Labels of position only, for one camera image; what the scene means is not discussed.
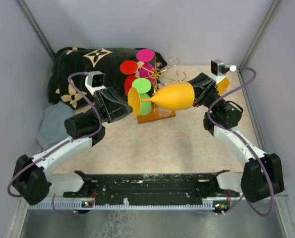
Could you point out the pink plastic wine glass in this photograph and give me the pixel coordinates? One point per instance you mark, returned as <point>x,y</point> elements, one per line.
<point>144,57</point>

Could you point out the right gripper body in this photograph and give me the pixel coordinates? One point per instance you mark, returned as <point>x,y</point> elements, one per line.
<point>208,95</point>

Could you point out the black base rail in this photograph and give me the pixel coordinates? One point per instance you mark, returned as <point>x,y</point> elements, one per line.
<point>188,190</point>

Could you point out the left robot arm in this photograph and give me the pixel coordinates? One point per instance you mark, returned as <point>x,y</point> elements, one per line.
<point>34,177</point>

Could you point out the clear wine glass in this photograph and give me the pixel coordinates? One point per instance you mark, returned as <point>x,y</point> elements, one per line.
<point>164,113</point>

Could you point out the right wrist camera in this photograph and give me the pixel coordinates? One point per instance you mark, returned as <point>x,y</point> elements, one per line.
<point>219,70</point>

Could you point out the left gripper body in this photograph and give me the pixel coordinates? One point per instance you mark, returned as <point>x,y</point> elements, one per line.
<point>100,102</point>

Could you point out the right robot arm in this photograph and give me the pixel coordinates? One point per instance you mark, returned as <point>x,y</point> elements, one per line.
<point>262,173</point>

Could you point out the grey cloth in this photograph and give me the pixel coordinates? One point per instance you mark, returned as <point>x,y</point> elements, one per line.
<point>52,130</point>

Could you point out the green plastic wine glass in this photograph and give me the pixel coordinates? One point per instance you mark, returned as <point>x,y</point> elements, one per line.
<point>138,91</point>

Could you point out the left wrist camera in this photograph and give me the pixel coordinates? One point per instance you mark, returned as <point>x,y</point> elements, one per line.
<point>94,81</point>

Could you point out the orange wine glass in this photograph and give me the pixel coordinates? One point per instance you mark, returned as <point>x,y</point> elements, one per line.
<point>172,97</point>
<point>222,86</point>

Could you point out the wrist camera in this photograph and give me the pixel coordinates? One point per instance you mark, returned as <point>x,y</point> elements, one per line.
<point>219,70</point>
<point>94,81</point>

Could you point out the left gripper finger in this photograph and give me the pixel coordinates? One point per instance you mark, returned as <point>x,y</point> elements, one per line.
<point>113,99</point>
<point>118,112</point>

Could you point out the red plastic wine glass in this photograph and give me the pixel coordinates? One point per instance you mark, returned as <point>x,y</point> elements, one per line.
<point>129,68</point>

